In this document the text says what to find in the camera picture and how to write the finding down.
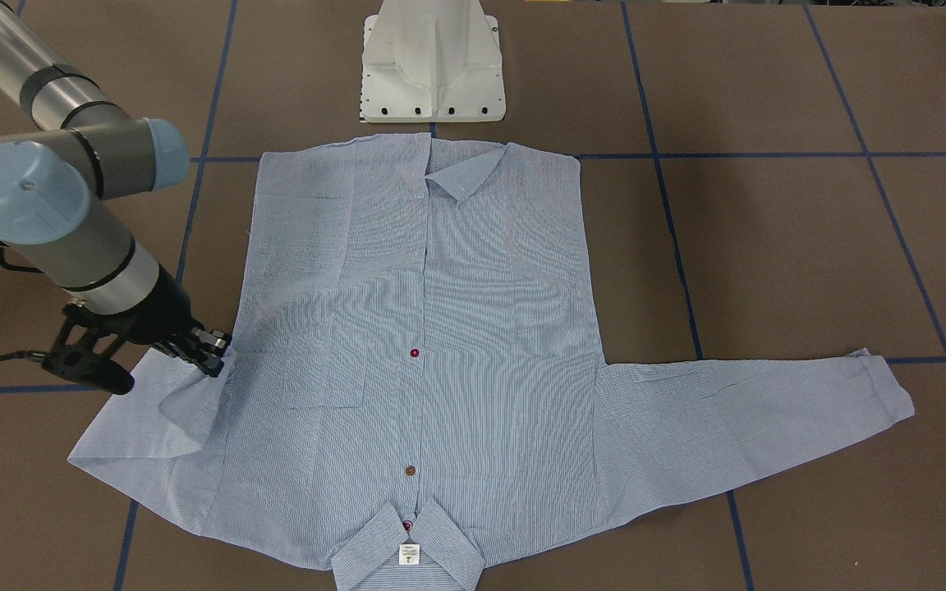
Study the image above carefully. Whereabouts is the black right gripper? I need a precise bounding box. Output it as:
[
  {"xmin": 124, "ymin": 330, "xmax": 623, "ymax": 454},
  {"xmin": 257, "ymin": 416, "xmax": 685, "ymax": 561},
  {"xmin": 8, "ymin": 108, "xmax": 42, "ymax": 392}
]
[{"xmin": 79, "ymin": 264, "xmax": 232, "ymax": 378}]

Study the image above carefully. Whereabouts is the light blue striped shirt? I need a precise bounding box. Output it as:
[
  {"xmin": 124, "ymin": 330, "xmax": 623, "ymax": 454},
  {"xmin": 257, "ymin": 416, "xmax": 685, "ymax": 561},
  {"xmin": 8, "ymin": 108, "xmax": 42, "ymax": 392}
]
[{"xmin": 67, "ymin": 133, "xmax": 916, "ymax": 591}]

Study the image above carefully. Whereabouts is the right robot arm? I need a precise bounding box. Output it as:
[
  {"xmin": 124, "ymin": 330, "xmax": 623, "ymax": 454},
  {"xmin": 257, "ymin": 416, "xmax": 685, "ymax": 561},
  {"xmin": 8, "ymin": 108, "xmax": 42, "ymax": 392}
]
[{"xmin": 0, "ymin": 1, "xmax": 232, "ymax": 394}]

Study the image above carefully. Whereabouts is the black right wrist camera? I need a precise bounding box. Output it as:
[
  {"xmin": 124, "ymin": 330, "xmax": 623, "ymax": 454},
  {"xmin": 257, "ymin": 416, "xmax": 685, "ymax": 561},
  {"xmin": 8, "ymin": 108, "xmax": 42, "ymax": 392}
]
[{"xmin": 30, "ymin": 304, "xmax": 135, "ymax": 396}]

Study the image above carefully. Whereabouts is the white central pedestal base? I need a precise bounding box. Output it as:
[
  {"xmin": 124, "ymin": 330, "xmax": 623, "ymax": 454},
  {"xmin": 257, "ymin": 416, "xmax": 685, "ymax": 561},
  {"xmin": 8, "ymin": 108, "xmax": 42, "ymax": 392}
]
[{"xmin": 358, "ymin": 1, "xmax": 507, "ymax": 124}]

